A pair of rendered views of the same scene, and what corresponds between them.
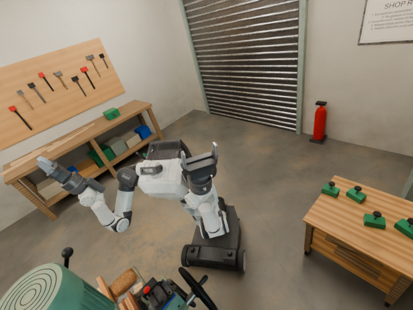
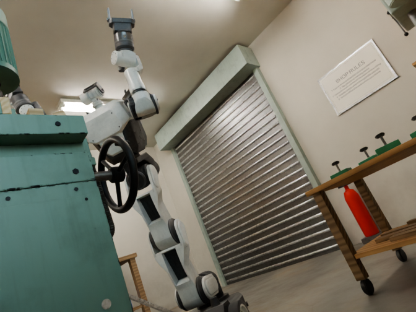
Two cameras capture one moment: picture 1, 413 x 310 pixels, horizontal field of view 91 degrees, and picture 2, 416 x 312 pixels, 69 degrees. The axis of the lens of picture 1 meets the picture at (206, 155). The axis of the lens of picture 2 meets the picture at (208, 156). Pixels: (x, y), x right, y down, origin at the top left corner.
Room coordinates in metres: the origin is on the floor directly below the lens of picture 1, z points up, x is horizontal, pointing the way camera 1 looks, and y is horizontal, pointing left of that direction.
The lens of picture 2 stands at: (-0.62, 0.12, 0.40)
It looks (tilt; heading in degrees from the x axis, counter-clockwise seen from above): 18 degrees up; 349
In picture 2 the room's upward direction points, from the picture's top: 23 degrees counter-clockwise
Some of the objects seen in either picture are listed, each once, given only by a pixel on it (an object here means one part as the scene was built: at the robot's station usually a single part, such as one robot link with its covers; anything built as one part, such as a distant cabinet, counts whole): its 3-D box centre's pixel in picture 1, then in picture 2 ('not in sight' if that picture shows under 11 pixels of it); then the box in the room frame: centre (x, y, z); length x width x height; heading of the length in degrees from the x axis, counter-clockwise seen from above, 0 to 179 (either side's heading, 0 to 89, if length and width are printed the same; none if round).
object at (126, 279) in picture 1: (122, 280); not in sight; (0.58, 0.63, 0.92); 0.14 x 0.09 x 0.04; 124
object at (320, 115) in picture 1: (319, 122); (359, 210); (2.31, -1.66, 0.30); 0.19 x 0.18 x 0.60; 125
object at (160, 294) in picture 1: (157, 292); not in sight; (0.44, 0.40, 0.99); 0.13 x 0.11 x 0.06; 34
